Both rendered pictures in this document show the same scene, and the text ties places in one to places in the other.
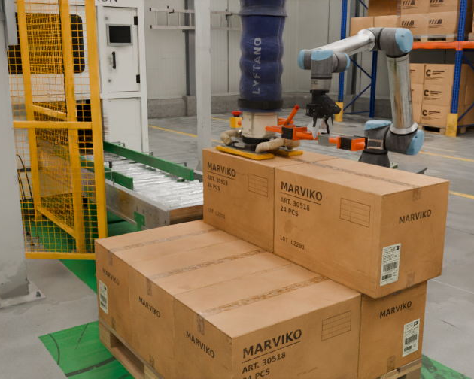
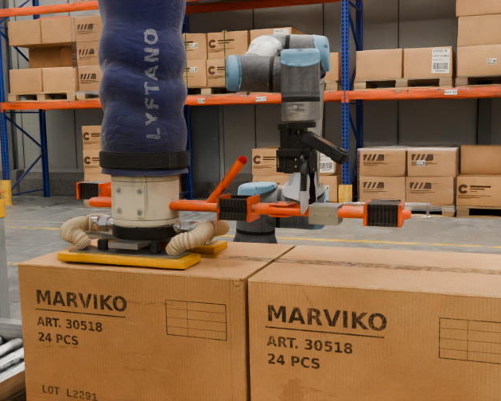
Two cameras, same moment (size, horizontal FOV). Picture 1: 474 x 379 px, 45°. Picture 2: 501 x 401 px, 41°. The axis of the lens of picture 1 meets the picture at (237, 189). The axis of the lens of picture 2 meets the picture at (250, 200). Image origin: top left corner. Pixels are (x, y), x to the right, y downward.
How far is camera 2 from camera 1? 1.43 m
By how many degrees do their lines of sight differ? 35
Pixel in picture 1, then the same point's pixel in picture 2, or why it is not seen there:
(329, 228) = (411, 380)
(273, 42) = (176, 40)
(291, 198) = (299, 336)
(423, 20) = not seen: hidden behind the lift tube
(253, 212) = (184, 377)
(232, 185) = (118, 329)
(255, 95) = (153, 142)
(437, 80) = not seen: hidden behind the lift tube
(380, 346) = not seen: outside the picture
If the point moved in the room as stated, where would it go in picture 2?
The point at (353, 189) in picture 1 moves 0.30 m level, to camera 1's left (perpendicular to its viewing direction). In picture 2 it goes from (474, 297) to (360, 328)
